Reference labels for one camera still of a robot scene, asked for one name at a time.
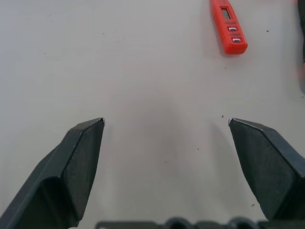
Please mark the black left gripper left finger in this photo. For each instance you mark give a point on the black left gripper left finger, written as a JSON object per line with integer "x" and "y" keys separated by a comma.
{"x": 59, "y": 179}

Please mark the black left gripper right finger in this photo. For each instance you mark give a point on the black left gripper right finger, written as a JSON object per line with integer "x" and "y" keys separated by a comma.
{"x": 267, "y": 167}

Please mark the black orange claw hammer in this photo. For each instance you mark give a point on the black orange claw hammer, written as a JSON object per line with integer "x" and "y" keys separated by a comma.
{"x": 302, "y": 35}

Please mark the orange voltage tester pen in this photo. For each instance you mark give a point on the orange voltage tester pen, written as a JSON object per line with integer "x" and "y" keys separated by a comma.
{"x": 228, "y": 35}

